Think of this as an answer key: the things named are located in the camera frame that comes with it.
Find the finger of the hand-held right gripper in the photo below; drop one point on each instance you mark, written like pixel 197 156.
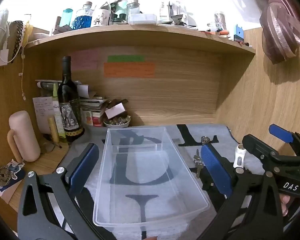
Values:
pixel 280 132
pixel 255 146

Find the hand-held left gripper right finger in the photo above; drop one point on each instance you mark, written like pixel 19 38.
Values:
pixel 215 170

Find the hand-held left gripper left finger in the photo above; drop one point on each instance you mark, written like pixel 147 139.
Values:
pixel 86 165

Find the small white device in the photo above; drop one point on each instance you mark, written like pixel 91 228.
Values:
pixel 240 156

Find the clear plastic container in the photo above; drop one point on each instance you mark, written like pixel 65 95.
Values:
pixel 150 180

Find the person's right hand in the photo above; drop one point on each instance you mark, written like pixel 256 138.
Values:
pixel 286 205

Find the bunch of silver keys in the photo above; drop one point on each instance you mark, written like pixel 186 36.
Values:
pixel 198 165

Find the grey mat with black letters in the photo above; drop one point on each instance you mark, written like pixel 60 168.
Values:
pixel 185 156

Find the yellow tube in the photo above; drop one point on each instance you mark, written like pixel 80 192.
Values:
pixel 53 130

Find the white bowl of trinkets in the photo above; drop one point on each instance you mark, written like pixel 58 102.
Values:
pixel 117 124

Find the white green tube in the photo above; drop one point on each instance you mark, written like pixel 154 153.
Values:
pixel 57 115

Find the white paper card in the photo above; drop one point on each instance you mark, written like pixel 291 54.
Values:
pixel 114 111

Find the handwritten note paper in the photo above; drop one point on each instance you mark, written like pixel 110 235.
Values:
pixel 42 112

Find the blue white sticker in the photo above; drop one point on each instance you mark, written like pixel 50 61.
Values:
pixel 16 170

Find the dark wine bottle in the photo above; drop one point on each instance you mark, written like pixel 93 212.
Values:
pixel 68 92

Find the rolled white paper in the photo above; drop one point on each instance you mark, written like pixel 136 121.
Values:
pixel 83 90

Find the orange sticky note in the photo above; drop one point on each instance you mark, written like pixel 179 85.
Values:
pixel 130 70

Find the pink sticky note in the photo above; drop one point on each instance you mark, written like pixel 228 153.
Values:
pixel 85 60

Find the blue box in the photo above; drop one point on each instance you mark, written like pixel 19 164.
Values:
pixel 238 33

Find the pink curtain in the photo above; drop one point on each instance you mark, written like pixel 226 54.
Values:
pixel 277 25

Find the green sticky note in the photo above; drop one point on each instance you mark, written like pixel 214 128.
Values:
pixel 126 58

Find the small glass jar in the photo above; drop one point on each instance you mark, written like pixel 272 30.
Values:
pixel 220 20

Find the wooden shelf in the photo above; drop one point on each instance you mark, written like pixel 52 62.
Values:
pixel 140 33

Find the black braided band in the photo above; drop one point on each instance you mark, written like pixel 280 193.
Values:
pixel 18 37

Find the glass bottle with blue filling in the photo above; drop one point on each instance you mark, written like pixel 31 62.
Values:
pixel 82 18

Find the teal bottle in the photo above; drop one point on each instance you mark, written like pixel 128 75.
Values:
pixel 67 17

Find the white plastic box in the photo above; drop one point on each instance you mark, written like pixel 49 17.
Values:
pixel 142 19

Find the clear plastic bottle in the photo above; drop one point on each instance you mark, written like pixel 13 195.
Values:
pixel 173 10

